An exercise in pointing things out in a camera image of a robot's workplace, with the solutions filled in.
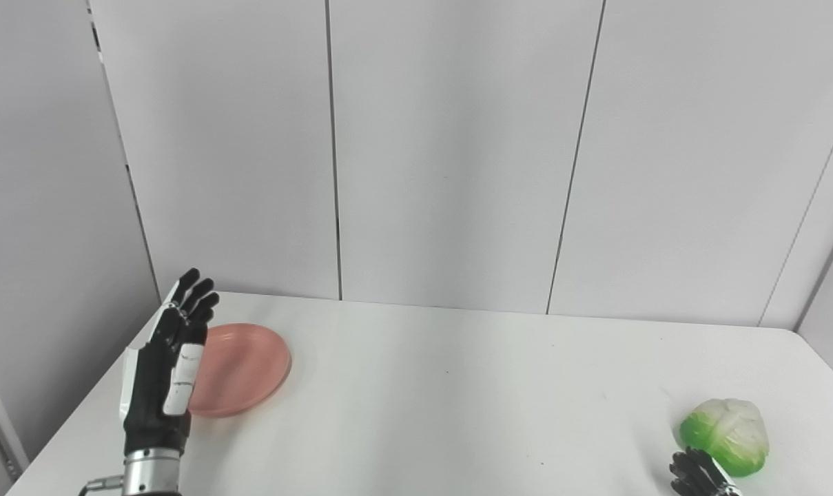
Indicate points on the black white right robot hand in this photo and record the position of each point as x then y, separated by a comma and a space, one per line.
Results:
698, 479

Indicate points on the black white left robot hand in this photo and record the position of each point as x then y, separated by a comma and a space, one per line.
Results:
151, 393

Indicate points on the green white toy cabbage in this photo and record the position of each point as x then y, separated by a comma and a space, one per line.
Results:
729, 430

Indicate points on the pink round plate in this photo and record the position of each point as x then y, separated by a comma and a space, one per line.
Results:
244, 368

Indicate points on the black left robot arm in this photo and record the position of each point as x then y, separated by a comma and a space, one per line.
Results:
153, 475

